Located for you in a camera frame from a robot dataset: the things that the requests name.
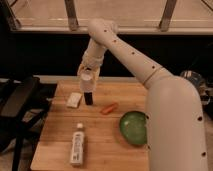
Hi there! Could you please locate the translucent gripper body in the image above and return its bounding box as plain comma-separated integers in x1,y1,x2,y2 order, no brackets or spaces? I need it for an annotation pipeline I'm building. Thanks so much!
78,58,102,73

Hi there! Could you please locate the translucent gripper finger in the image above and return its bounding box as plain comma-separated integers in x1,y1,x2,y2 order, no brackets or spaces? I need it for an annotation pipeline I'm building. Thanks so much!
94,70,100,90
77,69,83,82

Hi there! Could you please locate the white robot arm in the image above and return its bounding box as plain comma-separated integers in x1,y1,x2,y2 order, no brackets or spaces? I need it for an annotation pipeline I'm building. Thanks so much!
78,19,208,171

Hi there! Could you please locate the black eraser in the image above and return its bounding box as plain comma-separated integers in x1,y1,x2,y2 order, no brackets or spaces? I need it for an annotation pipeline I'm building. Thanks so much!
84,92,93,105

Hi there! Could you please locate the orange carrot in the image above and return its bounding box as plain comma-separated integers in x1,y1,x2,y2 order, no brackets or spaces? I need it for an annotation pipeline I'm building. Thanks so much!
100,103,118,115

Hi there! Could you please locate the black chair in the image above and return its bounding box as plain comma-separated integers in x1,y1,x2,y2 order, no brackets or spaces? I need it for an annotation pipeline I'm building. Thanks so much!
0,76,55,171

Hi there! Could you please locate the green bowl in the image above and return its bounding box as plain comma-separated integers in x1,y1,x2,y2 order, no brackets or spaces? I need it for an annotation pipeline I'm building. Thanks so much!
119,111,147,146

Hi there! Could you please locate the white bottle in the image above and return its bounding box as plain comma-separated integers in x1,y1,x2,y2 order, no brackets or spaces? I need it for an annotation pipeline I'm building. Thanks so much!
70,123,85,166

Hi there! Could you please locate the round metal lamp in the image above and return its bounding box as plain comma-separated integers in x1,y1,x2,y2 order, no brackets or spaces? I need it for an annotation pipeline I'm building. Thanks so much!
180,70,204,89

